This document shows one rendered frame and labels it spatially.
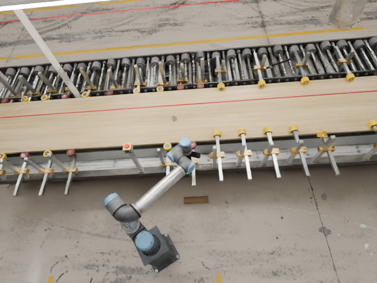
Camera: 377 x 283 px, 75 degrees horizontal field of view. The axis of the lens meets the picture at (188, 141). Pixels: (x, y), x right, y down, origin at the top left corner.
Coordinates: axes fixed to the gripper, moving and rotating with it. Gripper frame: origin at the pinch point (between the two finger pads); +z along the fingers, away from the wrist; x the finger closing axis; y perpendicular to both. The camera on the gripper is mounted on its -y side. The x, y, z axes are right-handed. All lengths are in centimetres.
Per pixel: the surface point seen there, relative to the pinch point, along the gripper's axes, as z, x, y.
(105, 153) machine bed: 26, -28, 94
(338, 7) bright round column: 72, -318, -266
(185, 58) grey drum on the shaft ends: 16, -155, 2
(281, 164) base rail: 31, -5, -90
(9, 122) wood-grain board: 12, -68, 205
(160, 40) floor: 103, -311, 56
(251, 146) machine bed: 29, -27, -63
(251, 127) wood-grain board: 11, -40, -62
